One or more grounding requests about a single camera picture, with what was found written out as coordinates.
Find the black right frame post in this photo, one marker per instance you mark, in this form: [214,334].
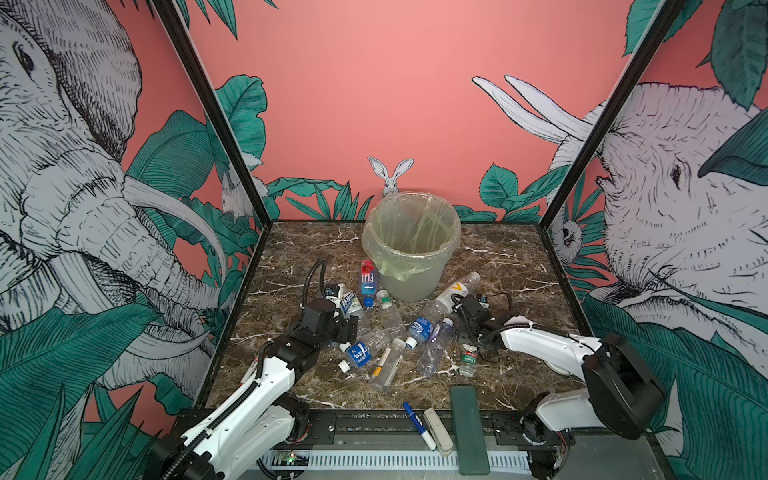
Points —
[651,40]

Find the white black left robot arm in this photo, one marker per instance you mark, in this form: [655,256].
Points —
[261,413]

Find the dark green flat block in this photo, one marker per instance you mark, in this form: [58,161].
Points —
[467,426]

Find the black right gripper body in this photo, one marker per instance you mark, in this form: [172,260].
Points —
[467,334]

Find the Fiji bottle red blue label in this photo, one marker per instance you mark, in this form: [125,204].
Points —
[368,283]

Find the white bottle yellow logo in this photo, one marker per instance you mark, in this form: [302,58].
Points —
[461,288]

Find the grey bin with green liner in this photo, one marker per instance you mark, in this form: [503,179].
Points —
[410,237]

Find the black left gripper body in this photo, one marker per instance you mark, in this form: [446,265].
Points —
[340,331]

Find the clear bottle pink blue label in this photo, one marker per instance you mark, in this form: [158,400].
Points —
[435,348]

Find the clear bottle yellow inside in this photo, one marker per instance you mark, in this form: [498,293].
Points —
[383,380]

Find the blue white marker pen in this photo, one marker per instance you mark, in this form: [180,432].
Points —
[420,427]

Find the white slotted cable duct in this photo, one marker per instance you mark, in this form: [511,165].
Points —
[365,460]

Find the black left frame post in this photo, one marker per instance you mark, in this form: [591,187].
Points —
[169,15]

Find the clear bottle green cap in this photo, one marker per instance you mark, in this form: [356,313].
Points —
[390,317]

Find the black frame post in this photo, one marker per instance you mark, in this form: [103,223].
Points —
[651,40]
[169,15]

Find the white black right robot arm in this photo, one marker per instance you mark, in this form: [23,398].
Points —
[620,392]

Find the clear bottle blue white label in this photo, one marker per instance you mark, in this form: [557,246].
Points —
[350,304]

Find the small bottle blue label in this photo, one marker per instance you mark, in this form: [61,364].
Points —
[357,355]

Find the white eraser bar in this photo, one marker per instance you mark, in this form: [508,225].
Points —
[439,432]

